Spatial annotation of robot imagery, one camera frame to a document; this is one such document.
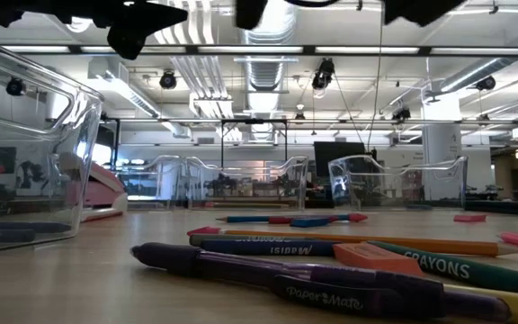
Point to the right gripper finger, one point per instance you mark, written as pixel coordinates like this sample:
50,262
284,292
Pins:
251,13

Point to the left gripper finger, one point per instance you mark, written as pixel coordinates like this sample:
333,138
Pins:
142,22

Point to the blue pencil pink eraser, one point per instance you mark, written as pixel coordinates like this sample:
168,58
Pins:
250,219

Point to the red crayon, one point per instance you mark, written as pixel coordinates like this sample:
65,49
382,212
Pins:
279,220

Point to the dark blue crayon white print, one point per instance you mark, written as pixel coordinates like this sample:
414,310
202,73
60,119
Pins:
263,247

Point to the orange pencil pink eraser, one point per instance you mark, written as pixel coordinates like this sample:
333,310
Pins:
421,245

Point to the green crayon white print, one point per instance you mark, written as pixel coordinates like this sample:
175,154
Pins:
466,270

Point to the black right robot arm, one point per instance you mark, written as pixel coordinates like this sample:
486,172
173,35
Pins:
421,9

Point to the clear plastic bin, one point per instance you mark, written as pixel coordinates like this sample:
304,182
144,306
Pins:
398,189
38,135
250,189
151,189

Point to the white pillar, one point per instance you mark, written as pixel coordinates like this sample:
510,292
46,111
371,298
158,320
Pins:
441,135

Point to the purple pen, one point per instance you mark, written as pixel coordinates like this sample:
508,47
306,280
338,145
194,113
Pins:
241,265

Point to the black aluminium frame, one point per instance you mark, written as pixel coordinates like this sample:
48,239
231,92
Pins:
191,50

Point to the silver ceiling duct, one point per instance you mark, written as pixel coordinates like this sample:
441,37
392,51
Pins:
265,76

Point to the black wall screen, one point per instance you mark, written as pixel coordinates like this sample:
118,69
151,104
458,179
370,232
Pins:
340,157

